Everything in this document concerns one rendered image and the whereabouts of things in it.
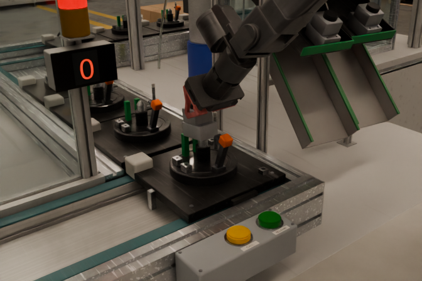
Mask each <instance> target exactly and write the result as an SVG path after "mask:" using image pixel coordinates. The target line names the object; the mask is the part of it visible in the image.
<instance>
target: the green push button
mask: <svg viewBox="0 0 422 281"><path fill-rule="evenodd" d="M258 223H259V224H260V225H261V226H262V227H265V228H277V227H278V226H279V225H280V224H281V216H280V215H279V214H277V213H276V212H273V211H265V212H262V213H261V214H260V215H259V216H258Z"/></svg>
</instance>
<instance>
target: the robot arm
mask: <svg viewBox="0 0 422 281"><path fill-rule="evenodd" d="M327 1H328V0H266V1H265V2H264V3H263V5H262V6H256V7H255V8H254V9H253V10H252V11H251V12H250V13H249V14H248V16H247V17H246V18H245V19H244V20H243V21H242V20H241V18H240V17H239V15H238V14H237V13H236V11H235V10H234V8H233V7H232V6H228V5H219V4H215V5H214V6H213V7H212V8H211V9H209V10H207V11H206V12H204V13H203V14H202V15H200V17H199V18H198V19H197V21H196V26H197V28H198V30H199V32H200V33H201V35H202V37H203V39H204V40H205V42H206V44H207V46H208V47H209V49H210V51H211V52H212V53H222V54H221V55H220V56H219V58H218V59H217V61H216V62H215V63H214V65H213V67H212V68H211V69H210V70H209V72H208V73H204V74H201V75H196V76H192V77H188V78H187V79H186V81H185V84H184V86H183V91H184V96H185V115H186V117H187V118H188V119H190V118H193V117H197V116H200V115H204V114H207V113H208V112H207V111H209V112H211V111H212V112H215V111H218V110H222V109H226V108H229V107H233V106H235V105H236V104H237V103H238V99H240V100H241V99H242V98H243V97H244V92H243V91H242V89H241V86H240V85H239V84H240V82H241V81H242V80H243V79H244V78H245V77H246V75H247V74H248V73H249V72H250V71H251V70H252V68H253V67H254V66H255V64H256V62H257V58H264V57H269V56H270V55H271V54H272V53H275V52H280V51H282V50H283V49H285V48H286V47H287V46H288V45H289V44H290V43H291V42H292V41H293V40H294V39H295V38H296V37H297V36H298V35H299V34H298V32H299V31H300V30H301V29H302V28H303V27H304V26H305V25H307V24H308V22H309V21H310V19H311V17H312V16H313V15H314V14H315V13H316V12H317V11H318V10H319V9H320V8H321V7H322V6H323V5H324V4H325V3H326V2H327ZM191 103H192V105H193V109H194V112H192V113H190V105H191Z"/></svg>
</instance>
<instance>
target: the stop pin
mask: <svg viewBox="0 0 422 281"><path fill-rule="evenodd" d="M147 195H148V208H149V209H150V210H154V209H156V192H155V190H153V189H149V190H147Z"/></svg>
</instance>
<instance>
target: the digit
mask: <svg viewBox="0 0 422 281"><path fill-rule="evenodd" d="M72 62H73V71H74V76H75V85H76V86H77V85H83V84H86V83H92V82H98V81H100V75H99V64H98V57H97V50H89V51H83V52H78V53H72Z"/></svg>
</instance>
